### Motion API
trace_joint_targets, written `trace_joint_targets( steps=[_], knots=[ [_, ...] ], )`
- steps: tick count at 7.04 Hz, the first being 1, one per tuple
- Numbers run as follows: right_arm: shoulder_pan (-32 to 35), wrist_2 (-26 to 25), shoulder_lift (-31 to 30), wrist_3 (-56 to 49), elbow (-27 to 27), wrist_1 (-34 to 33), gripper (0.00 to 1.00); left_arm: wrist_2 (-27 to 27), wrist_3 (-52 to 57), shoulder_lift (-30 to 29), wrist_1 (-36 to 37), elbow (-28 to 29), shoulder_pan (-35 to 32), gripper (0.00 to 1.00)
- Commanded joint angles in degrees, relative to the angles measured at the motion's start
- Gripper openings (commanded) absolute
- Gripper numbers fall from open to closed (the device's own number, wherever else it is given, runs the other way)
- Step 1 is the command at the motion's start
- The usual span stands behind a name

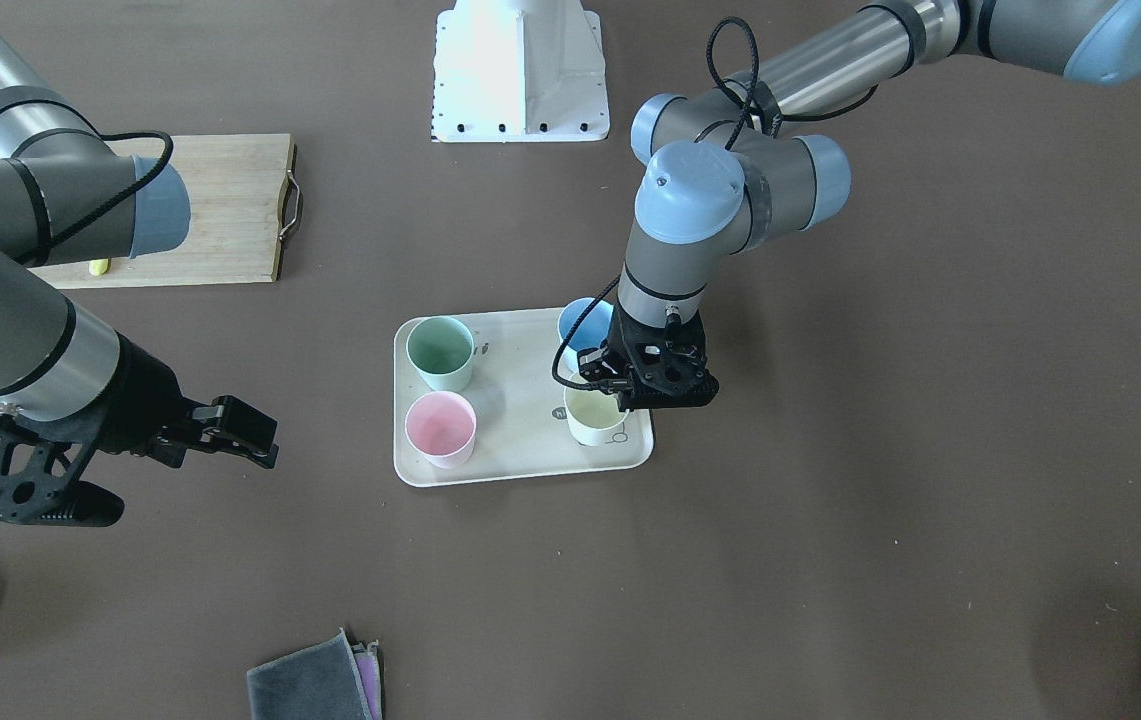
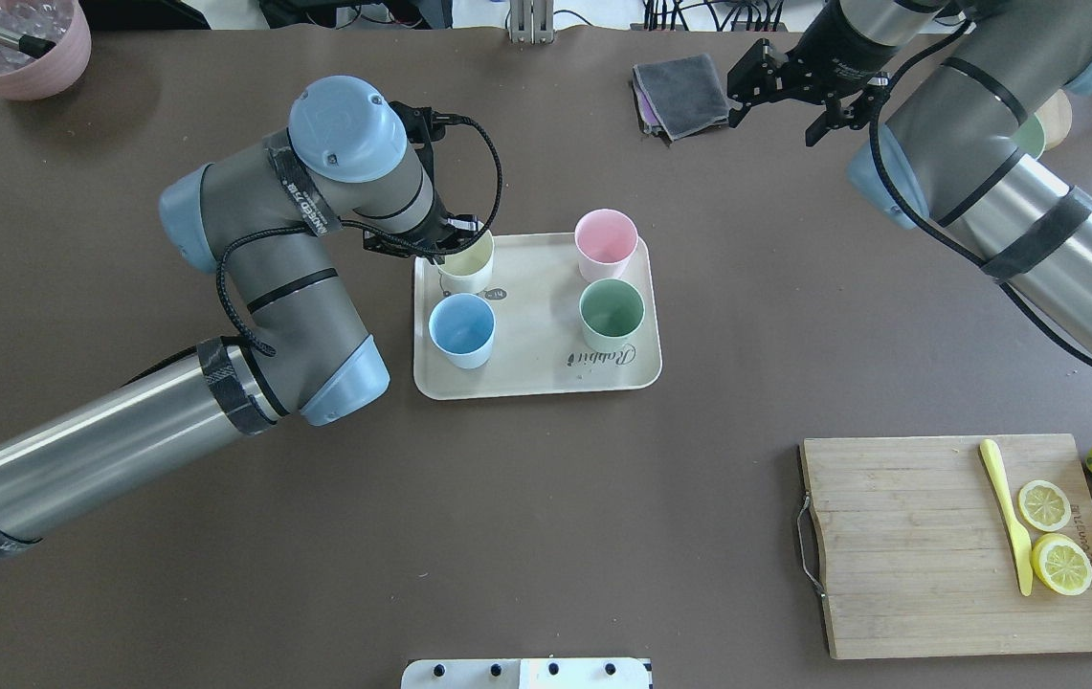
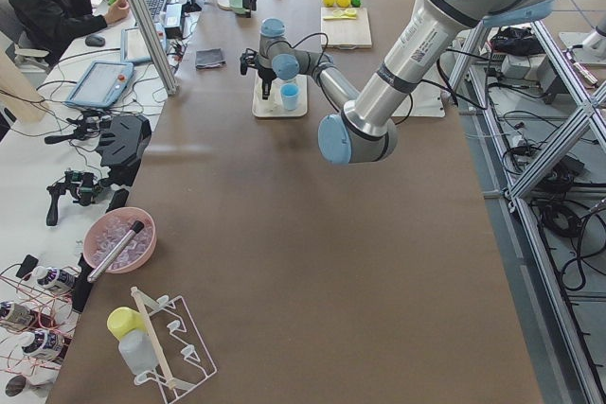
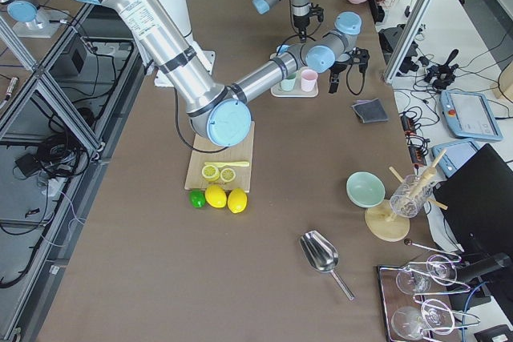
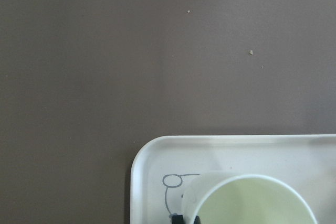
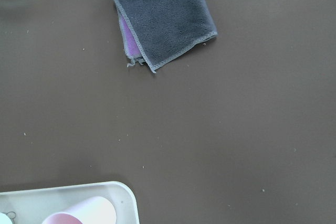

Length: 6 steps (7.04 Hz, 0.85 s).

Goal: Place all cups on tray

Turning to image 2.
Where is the aluminium frame post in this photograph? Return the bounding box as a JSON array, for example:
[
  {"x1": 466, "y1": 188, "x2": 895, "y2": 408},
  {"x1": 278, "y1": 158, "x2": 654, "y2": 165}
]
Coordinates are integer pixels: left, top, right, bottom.
[{"x1": 507, "y1": 0, "x2": 555, "y2": 44}]

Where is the mint green bowl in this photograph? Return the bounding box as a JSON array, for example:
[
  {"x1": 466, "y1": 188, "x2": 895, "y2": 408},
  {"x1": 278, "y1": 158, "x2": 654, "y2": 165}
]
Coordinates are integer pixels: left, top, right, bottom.
[{"x1": 1011, "y1": 115, "x2": 1047, "y2": 161}]

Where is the light blue cup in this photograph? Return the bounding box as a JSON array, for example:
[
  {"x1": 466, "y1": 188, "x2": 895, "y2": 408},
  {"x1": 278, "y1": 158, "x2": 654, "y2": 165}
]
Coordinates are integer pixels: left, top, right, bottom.
[{"x1": 428, "y1": 294, "x2": 497, "y2": 370}]

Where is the cream serving tray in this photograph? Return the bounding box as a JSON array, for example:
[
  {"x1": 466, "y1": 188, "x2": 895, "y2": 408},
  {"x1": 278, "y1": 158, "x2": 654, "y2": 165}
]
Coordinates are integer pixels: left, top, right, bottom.
[{"x1": 412, "y1": 233, "x2": 662, "y2": 400}]

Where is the green cup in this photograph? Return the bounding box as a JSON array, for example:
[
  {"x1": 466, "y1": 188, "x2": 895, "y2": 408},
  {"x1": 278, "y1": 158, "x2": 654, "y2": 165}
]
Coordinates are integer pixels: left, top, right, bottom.
[{"x1": 579, "y1": 278, "x2": 646, "y2": 353}]

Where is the pink cup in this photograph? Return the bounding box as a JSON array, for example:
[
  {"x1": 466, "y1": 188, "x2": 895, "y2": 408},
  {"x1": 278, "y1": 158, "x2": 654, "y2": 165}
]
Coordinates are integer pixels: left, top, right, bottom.
[{"x1": 573, "y1": 209, "x2": 640, "y2": 283}]

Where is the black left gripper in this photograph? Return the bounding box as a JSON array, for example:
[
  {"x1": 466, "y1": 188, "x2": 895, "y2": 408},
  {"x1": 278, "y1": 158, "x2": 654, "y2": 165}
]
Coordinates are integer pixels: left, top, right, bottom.
[{"x1": 361, "y1": 100, "x2": 489, "y2": 260}]

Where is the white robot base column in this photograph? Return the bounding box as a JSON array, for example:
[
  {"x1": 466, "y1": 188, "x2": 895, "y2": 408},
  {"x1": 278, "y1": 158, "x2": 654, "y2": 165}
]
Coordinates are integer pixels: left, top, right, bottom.
[{"x1": 400, "y1": 656, "x2": 654, "y2": 688}]

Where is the lemon half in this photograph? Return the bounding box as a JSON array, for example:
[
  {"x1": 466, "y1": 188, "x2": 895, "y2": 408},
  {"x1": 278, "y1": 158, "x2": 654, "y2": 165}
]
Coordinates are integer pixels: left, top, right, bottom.
[{"x1": 1031, "y1": 533, "x2": 1092, "y2": 596}]

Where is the lemon slice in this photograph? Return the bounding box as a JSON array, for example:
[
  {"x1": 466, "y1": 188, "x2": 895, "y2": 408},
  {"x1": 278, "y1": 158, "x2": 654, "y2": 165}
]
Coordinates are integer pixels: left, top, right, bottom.
[{"x1": 1016, "y1": 479, "x2": 1072, "y2": 533}]

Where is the bamboo cutting board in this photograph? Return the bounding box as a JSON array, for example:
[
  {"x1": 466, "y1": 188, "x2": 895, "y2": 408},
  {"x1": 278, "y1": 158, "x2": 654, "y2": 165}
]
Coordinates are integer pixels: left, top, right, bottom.
[{"x1": 799, "y1": 433, "x2": 1092, "y2": 661}]

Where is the cream cup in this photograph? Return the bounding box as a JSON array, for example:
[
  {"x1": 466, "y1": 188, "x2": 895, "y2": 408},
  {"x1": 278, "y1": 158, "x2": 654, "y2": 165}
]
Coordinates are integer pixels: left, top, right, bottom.
[{"x1": 436, "y1": 231, "x2": 496, "y2": 294}]

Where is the yellow plastic knife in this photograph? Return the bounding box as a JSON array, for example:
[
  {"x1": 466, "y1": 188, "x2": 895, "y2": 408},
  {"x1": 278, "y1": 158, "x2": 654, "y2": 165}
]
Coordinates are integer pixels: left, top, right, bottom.
[{"x1": 980, "y1": 437, "x2": 1035, "y2": 597}]

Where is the pink ribbed bowl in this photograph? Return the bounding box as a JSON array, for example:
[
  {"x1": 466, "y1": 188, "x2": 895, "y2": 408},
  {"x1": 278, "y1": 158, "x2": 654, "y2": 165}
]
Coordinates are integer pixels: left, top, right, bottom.
[{"x1": 0, "y1": 1, "x2": 92, "y2": 100}]

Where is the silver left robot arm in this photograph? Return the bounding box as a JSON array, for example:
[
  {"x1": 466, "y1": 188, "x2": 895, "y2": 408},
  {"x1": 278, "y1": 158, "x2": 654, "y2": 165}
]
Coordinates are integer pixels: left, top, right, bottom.
[{"x1": 0, "y1": 76, "x2": 492, "y2": 560}]

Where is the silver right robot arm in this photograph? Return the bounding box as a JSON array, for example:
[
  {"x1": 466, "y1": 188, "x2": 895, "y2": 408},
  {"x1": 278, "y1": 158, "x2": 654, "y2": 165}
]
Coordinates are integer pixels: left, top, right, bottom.
[{"x1": 726, "y1": 1, "x2": 1092, "y2": 363}]

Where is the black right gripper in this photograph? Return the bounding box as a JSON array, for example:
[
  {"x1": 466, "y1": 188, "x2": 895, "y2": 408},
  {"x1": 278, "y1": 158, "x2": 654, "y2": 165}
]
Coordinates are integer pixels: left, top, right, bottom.
[{"x1": 726, "y1": 38, "x2": 891, "y2": 147}]

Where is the grey folded cloth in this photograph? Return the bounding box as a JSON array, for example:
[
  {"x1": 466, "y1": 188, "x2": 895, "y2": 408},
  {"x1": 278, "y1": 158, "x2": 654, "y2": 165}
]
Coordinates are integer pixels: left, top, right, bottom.
[{"x1": 632, "y1": 54, "x2": 729, "y2": 143}]

